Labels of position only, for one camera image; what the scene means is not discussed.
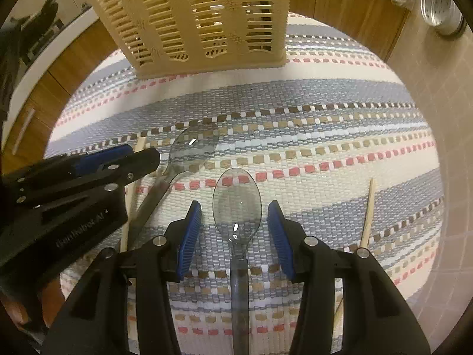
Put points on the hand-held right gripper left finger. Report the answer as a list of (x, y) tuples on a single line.
[(188, 240)]

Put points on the wooden chopstick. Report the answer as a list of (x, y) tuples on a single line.
[(159, 174), (367, 210), (129, 207)]

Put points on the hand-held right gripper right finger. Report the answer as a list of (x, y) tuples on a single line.
[(281, 240)]

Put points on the striped woven tablecloth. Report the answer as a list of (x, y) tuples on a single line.
[(314, 137)]

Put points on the beige slotted utensil basket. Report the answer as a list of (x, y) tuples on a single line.
[(221, 64)]

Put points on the black wok with lid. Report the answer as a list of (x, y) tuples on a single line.
[(51, 3)]

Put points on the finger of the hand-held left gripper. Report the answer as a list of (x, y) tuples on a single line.
[(136, 166), (99, 159)]

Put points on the clear plastic spoon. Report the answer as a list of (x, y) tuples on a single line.
[(238, 210), (192, 151)]

